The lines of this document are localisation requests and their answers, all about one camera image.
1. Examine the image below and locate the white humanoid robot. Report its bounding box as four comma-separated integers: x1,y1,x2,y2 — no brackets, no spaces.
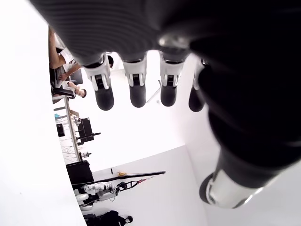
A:
75,181,129,211

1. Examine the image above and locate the long black pole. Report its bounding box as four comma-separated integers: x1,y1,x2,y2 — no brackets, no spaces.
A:
110,170,166,193

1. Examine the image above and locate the person in white shirt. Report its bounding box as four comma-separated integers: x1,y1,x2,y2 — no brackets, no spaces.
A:
48,28,83,82

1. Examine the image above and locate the black equipment crate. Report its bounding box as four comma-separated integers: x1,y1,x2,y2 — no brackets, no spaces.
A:
65,161,95,189

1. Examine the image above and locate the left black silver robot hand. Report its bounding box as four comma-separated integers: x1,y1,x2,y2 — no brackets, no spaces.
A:
28,0,301,209

